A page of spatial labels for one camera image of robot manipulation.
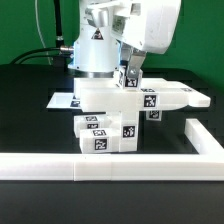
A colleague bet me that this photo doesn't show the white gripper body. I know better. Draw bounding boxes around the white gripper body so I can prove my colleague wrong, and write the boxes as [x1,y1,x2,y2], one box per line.
[111,0,181,54]

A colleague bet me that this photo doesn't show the white U-shaped fence frame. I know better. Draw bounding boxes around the white U-shaped fence frame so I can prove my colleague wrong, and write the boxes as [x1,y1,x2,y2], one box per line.
[0,119,224,181]

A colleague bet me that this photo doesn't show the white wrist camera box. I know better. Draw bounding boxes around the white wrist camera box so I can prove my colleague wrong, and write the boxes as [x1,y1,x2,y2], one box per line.
[85,1,115,28]

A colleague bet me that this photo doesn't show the black cable upper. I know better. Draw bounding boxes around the black cable upper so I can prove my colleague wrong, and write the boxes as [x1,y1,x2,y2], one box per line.
[9,48,75,66]

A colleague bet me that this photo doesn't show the black cable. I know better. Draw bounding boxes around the black cable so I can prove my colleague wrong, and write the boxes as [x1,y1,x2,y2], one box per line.
[19,54,75,66]
[9,48,75,66]

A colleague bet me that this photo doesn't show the white tagged cube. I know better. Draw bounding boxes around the white tagged cube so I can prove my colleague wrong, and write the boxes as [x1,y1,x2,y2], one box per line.
[114,66,143,90]
[146,110,162,121]

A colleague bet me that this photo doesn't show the thin white cable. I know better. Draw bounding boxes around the thin white cable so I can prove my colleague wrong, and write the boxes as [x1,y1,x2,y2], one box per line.
[34,0,54,67]

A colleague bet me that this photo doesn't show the black cable lower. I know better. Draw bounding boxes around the black cable lower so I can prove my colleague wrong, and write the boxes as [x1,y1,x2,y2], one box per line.
[19,54,75,66]

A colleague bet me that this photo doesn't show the white chair back frame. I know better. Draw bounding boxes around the white chair back frame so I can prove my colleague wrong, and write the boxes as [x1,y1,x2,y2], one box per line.
[74,78,211,112]

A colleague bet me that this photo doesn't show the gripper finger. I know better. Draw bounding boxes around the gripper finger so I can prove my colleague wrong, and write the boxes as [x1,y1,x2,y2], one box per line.
[120,43,133,64]
[128,48,146,78]

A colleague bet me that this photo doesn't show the white marker base sheet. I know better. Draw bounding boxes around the white marker base sheet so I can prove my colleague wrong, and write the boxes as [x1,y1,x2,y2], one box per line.
[47,92,80,109]

